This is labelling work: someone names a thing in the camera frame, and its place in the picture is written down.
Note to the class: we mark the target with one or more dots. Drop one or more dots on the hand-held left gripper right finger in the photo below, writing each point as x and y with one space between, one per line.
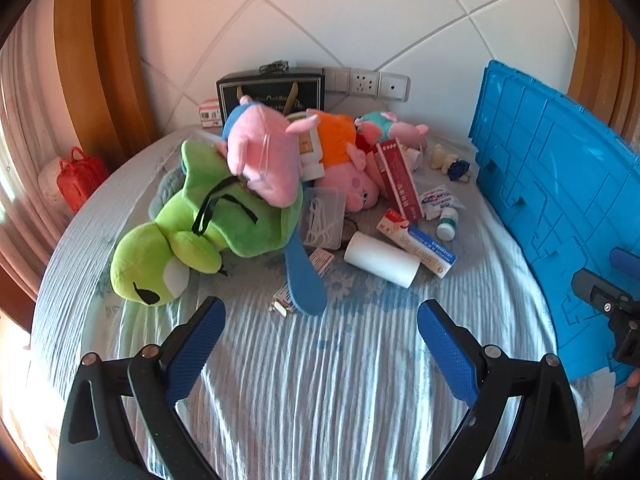
447 355

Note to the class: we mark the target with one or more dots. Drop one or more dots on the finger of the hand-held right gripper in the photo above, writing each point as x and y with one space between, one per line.
627 261
597 290

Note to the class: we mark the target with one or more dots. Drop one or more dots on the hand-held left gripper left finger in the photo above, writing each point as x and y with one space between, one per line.
197 345

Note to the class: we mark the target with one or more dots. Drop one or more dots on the blue plastic crate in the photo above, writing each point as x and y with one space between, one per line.
540 185

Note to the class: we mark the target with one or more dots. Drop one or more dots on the white printed pouch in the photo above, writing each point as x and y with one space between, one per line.
440 200

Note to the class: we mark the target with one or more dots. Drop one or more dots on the grey furry plush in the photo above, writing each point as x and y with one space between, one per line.
165 190

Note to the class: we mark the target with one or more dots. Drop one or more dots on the clear floss pick box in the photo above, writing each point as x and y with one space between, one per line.
322 217

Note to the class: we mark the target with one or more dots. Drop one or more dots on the person's right hand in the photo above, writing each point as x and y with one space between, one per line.
632 400

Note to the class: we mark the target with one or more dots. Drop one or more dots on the small printed packet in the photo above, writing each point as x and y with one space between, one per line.
321 261
282 294

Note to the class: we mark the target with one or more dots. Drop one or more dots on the white blue toothpaste box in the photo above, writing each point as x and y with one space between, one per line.
425 250

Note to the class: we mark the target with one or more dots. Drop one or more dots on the white paper roll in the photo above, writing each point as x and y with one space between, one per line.
382 260

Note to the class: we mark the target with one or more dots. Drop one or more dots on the white pill bottle green label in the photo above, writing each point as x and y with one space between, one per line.
447 225

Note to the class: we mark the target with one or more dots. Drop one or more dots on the green frog plush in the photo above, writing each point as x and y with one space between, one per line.
235 220

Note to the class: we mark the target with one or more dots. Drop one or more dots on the long red toothpaste box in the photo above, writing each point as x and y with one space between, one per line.
400 180

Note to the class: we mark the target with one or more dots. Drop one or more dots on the small cream bear blue bow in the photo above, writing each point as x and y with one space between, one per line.
442 157

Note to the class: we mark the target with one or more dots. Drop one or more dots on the small white jar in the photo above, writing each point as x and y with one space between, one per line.
414 159

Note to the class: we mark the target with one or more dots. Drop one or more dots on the red handbag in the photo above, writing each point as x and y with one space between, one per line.
82 182

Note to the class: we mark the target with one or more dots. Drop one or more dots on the pink mouse plush blue hat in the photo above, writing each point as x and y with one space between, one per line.
265 155

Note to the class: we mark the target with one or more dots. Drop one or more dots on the white lotion bottle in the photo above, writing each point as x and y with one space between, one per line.
311 150

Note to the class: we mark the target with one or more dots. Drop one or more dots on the small red white box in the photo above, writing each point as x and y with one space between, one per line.
210 114

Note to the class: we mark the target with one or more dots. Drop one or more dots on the pink mouse plush teal shirt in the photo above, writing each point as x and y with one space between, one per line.
395 127

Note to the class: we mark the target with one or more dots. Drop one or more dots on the pink pig plush orange dress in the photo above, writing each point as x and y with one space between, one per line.
340 140

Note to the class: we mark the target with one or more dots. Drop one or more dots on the black gift bag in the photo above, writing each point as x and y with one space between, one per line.
270 87

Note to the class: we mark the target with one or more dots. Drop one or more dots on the sheer white curtain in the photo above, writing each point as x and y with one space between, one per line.
25 135

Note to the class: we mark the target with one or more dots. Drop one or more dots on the white round hole socket panel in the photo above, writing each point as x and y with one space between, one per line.
394 86

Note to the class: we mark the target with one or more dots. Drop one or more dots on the grey metal clip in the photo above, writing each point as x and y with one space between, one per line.
274 67

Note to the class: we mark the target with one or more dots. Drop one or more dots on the brown wooden frame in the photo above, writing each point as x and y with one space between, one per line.
110 35
590 35

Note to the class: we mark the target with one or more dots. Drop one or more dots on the white wall switch panel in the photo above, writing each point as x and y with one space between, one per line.
337 79

